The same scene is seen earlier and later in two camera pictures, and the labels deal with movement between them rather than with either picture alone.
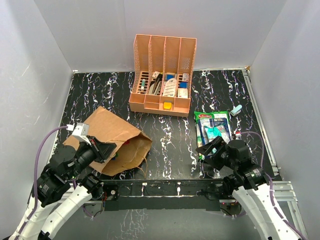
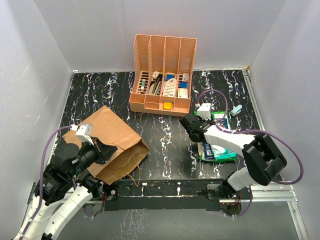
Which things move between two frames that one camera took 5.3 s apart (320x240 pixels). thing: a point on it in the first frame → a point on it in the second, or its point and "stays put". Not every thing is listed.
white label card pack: (170, 87) stays put
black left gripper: (102, 150) stays put
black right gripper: (217, 143) → (201, 120)
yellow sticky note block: (167, 105) stays put
